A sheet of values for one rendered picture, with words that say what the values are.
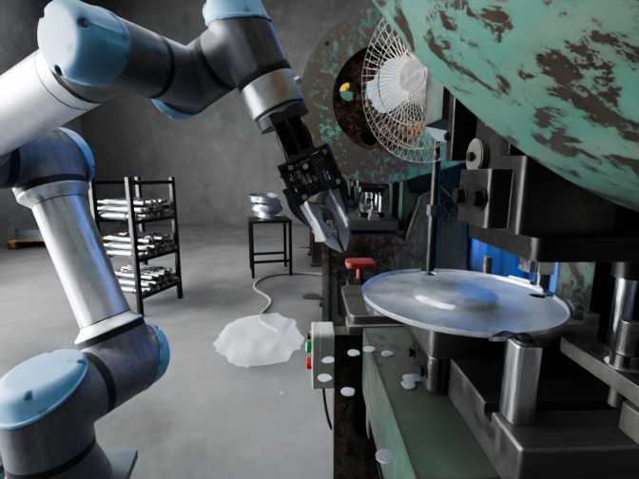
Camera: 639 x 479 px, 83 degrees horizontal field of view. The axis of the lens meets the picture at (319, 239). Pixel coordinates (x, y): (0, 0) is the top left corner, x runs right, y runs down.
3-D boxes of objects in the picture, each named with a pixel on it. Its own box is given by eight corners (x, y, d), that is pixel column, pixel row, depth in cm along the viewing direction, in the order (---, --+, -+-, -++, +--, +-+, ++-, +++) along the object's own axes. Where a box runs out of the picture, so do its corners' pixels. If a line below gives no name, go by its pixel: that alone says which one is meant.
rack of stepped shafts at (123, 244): (145, 318, 245) (133, 177, 228) (95, 311, 259) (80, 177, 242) (187, 297, 285) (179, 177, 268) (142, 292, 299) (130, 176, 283)
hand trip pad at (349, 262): (346, 294, 87) (347, 262, 85) (344, 286, 92) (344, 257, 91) (376, 293, 87) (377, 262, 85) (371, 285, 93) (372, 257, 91)
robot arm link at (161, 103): (112, 60, 47) (169, 10, 42) (177, 80, 57) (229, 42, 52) (134, 117, 47) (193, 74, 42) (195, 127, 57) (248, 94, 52)
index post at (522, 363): (511, 425, 38) (519, 341, 37) (496, 407, 41) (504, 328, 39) (536, 425, 38) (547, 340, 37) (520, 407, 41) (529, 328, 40)
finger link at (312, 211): (328, 267, 49) (299, 206, 47) (323, 258, 55) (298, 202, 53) (348, 258, 49) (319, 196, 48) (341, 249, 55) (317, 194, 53)
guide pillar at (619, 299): (614, 352, 48) (630, 249, 45) (601, 344, 50) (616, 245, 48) (630, 352, 48) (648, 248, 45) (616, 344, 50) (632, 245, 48)
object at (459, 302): (380, 340, 41) (380, 334, 41) (353, 272, 70) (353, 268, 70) (628, 338, 42) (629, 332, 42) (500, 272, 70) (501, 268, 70)
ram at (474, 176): (484, 235, 46) (506, -20, 41) (442, 220, 61) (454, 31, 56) (615, 235, 47) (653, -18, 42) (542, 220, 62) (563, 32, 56)
